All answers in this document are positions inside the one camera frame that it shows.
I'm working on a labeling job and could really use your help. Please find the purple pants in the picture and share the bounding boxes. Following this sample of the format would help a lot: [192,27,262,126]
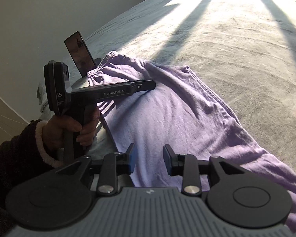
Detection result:
[88,51,296,232]

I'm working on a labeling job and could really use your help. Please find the person left forearm sleeve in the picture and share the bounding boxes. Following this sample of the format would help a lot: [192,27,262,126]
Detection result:
[0,119,62,236]

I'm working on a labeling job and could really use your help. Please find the person left hand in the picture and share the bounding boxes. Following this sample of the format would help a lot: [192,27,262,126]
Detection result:
[41,107,100,149]

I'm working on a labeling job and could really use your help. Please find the dark phone on stand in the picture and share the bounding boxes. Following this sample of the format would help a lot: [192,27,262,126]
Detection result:
[64,31,101,77]

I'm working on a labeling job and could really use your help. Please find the grey bed sheet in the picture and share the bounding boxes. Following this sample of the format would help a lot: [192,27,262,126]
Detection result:
[37,0,296,178]

